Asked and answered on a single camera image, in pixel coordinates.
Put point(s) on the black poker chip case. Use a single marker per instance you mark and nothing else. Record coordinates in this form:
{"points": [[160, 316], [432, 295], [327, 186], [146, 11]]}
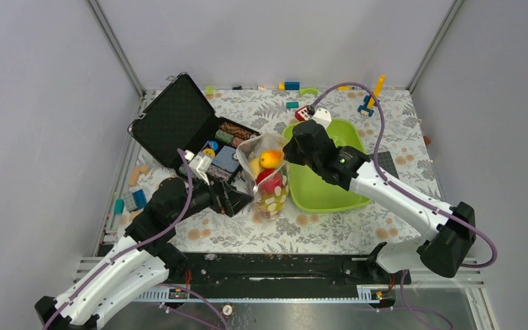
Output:
{"points": [[181, 117]]}

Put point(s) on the green plastic tray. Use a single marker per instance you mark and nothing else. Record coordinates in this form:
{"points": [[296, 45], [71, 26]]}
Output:
{"points": [[310, 193]]}

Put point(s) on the blue lego brick back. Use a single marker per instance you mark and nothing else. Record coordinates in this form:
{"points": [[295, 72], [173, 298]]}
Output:
{"points": [[291, 85]]}

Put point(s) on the green arch block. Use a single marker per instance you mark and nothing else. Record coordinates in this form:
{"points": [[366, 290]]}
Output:
{"points": [[308, 91]]}

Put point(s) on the orange toy mango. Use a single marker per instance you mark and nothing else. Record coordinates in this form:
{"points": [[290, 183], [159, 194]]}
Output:
{"points": [[270, 159]]}

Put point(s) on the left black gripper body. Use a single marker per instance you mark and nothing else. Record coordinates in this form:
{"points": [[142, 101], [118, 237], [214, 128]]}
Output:
{"points": [[201, 199]]}

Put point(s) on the yellow toy lemon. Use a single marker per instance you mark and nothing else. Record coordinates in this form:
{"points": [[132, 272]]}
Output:
{"points": [[255, 167]]}

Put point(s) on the grey lego baseplate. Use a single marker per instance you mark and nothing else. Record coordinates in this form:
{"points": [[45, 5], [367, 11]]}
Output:
{"points": [[387, 164]]}

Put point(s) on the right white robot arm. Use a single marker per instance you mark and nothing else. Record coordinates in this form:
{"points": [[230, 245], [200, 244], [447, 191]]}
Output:
{"points": [[445, 231]]}

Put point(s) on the yellow blue block tower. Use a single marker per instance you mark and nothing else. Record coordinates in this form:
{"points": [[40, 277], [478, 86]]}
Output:
{"points": [[366, 109]]}

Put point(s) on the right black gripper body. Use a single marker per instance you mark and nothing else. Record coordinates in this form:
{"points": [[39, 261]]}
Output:
{"points": [[294, 152]]}

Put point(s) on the red white toy block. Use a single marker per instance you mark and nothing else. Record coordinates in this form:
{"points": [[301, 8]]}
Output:
{"points": [[304, 113]]}

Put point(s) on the teal block left edge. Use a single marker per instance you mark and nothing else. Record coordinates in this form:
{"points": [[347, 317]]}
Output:
{"points": [[118, 206]]}

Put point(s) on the blue playing card deck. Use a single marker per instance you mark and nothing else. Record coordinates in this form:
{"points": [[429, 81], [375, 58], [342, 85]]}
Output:
{"points": [[226, 159]]}

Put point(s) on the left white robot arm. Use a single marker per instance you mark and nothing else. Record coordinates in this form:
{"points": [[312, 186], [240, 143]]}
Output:
{"points": [[140, 259]]}

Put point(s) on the teal small block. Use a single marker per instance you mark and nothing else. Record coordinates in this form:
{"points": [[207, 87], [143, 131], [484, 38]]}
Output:
{"points": [[292, 105]]}

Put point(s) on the peach wooden block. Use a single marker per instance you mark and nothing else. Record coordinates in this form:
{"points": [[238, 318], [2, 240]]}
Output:
{"points": [[136, 173]]}

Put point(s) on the red toy apple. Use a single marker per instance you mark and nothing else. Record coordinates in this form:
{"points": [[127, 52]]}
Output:
{"points": [[269, 181]]}

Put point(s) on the clear zip top bag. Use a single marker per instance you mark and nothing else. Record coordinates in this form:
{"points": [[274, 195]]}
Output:
{"points": [[265, 206]]}

